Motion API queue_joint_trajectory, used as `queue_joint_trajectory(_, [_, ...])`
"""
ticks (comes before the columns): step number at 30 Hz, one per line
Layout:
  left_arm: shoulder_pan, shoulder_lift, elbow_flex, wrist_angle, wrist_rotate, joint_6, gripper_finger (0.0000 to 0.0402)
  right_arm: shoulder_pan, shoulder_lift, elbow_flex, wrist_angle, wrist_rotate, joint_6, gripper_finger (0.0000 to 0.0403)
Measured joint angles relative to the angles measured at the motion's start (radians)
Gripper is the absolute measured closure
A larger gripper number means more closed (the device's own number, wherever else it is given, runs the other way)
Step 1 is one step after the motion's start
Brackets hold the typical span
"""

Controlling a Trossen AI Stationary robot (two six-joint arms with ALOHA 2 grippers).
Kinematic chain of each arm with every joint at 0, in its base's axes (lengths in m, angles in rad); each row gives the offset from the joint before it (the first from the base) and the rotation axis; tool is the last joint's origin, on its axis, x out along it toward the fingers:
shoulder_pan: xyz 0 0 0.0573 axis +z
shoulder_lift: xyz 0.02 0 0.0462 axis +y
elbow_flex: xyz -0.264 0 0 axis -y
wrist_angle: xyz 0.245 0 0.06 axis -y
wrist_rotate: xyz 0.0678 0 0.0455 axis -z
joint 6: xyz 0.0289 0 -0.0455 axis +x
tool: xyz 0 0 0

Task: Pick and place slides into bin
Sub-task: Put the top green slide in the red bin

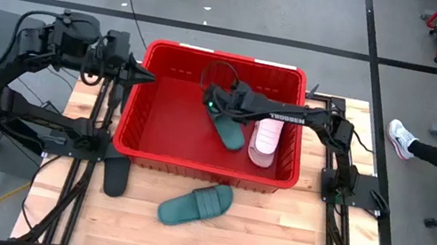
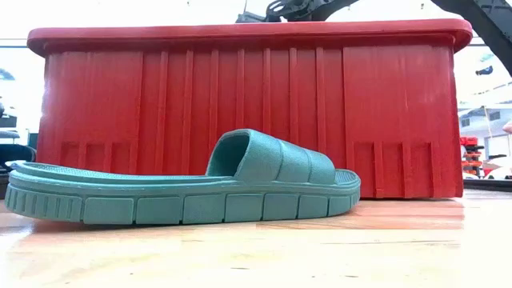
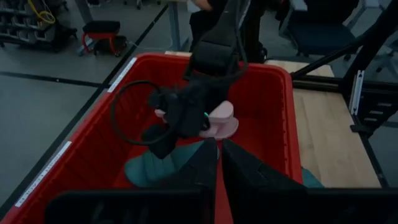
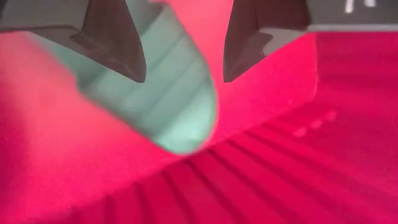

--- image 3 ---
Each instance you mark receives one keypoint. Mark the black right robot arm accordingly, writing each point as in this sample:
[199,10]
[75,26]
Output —
[214,53]

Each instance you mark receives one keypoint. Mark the red rolling stool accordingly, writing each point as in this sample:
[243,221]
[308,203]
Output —
[102,31]

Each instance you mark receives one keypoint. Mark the black metal table frame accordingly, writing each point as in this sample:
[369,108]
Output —
[373,90]

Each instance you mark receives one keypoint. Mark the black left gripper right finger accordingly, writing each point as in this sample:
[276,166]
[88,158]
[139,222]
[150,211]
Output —
[248,177]

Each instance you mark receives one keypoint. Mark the green slide sandal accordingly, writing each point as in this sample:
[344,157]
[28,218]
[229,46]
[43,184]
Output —
[311,180]
[146,169]

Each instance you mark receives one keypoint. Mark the red plastic bin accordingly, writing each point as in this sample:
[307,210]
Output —
[264,102]

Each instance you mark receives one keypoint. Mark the grey desk leg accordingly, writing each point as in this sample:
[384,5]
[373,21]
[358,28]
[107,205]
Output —
[175,25]

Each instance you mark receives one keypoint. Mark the pink slide sandal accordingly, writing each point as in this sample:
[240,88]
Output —
[222,127]

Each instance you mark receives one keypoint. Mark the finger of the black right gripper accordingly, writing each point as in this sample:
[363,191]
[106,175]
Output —
[160,143]

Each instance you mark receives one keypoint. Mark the office chair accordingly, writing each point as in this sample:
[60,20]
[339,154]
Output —
[317,34]

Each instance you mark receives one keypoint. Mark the dark storage shelf rack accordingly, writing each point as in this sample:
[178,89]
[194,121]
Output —
[28,28]

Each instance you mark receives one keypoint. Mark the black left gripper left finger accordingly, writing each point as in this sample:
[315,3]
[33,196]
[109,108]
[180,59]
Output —
[199,174]

